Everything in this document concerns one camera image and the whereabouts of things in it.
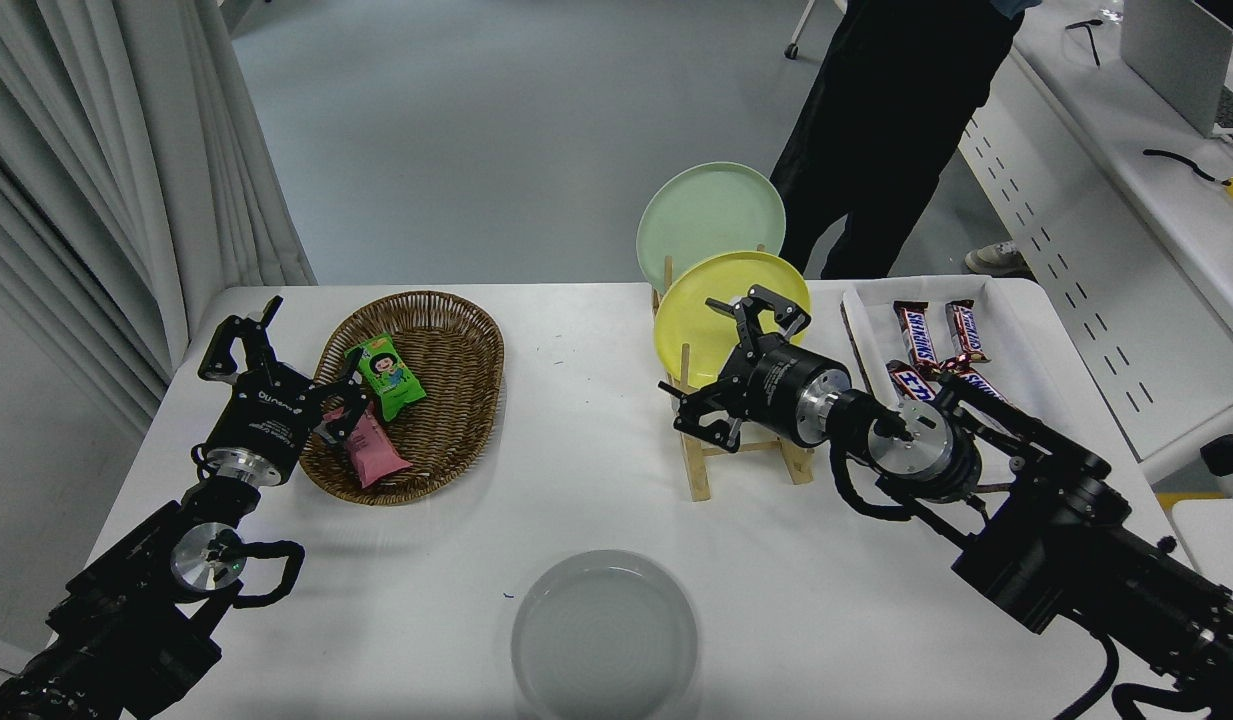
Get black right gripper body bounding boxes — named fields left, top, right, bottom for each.
left=731, top=340, right=850, bottom=446

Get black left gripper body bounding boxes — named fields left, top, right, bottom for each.
left=206, top=375, right=323, bottom=481

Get grey plate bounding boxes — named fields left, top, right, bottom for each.
left=510, top=549, right=699, bottom=720

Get yellow plate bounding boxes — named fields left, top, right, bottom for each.
left=654, top=250, right=811, bottom=389

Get wooden plate rack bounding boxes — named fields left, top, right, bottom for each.
left=651, top=243, right=815, bottom=502

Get pale green plate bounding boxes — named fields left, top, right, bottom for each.
left=636, top=161, right=786, bottom=291

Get green snack packet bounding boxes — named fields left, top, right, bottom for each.
left=344, top=333, right=427, bottom=422

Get pink snack packet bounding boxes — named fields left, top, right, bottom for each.
left=321, top=400, right=413, bottom=489

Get brown oval wicker basket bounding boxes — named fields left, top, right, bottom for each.
left=298, top=291, right=505, bottom=506

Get grey-white sneaker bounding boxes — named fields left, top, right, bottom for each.
left=964, top=240, right=1034, bottom=277

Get white tray with brown rim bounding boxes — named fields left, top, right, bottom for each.
left=840, top=277, right=1089, bottom=493

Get white pleated curtain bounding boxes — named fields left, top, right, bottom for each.
left=0, top=0, right=317, bottom=441

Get office chair caster leg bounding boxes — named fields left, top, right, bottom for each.
left=784, top=0, right=819, bottom=59

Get white desk with slotted panel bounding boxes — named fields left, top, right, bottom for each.
left=958, top=0, right=1233, bottom=486

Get black eyeglasses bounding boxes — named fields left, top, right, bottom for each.
left=1065, top=17, right=1105, bottom=68

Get black round cap object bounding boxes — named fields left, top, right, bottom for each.
left=1201, top=435, right=1233, bottom=498

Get white side table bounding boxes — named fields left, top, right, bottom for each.
left=1171, top=497, right=1233, bottom=601

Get silver laptop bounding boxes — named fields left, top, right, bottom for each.
left=1119, top=0, right=1233, bottom=139

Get black cable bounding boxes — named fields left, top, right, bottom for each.
left=1142, top=148, right=1227, bottom=186

